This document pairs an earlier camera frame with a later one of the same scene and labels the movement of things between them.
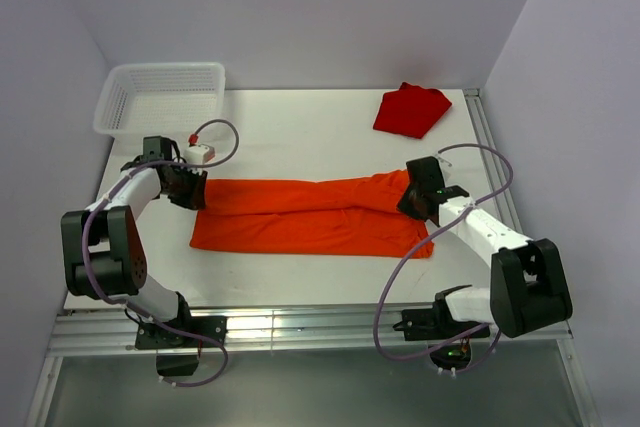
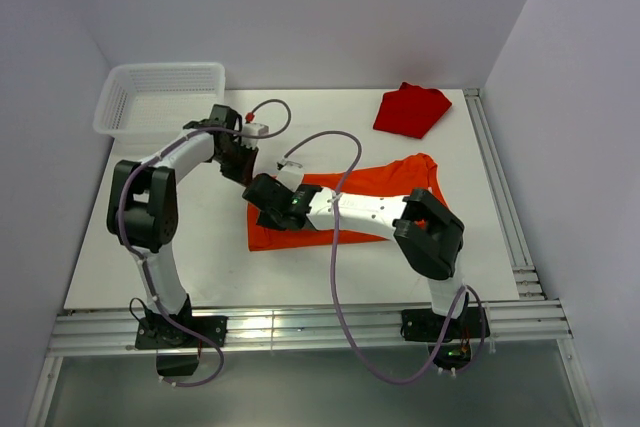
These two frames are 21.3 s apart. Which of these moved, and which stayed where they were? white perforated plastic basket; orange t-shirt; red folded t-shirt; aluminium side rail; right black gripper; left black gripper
Moved: left black gripper; orange t-shirt; right black gripper
Stayed: red folded t-shirt; aluminium side rail; white perforated plastic basket
